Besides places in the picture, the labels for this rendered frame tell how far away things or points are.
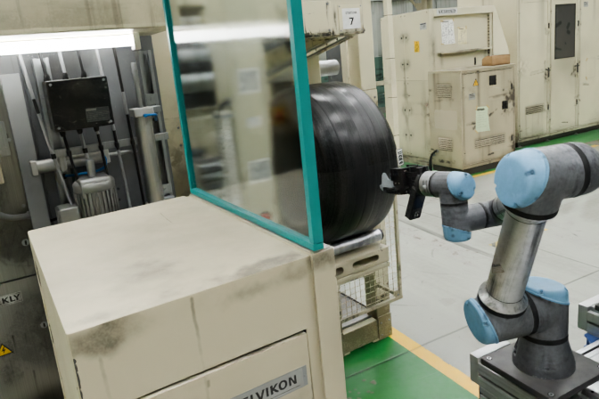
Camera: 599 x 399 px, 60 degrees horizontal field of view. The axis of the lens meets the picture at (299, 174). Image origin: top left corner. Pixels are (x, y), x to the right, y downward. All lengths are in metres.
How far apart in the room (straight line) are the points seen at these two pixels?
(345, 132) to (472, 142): 4.94
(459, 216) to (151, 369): 0.97
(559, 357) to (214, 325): 0.99
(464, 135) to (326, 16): 4.46
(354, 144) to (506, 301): 0.66
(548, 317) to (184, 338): 0.96
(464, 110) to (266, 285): 5.71
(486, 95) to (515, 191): 5.50
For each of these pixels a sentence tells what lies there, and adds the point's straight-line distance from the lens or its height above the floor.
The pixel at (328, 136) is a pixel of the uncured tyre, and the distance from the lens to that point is 1.64.
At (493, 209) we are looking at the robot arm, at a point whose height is 1.11.
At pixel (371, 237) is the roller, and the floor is 0.91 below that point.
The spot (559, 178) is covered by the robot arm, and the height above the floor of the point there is 1.28.
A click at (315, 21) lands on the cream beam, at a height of 1.69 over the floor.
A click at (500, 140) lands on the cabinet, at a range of 6.86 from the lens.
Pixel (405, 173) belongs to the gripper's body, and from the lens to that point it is 1.59.
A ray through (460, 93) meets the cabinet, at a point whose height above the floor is 0.98.
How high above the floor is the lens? 1.56
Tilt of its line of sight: 13 degrees down
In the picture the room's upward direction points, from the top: 6 degrees counter-clockwise
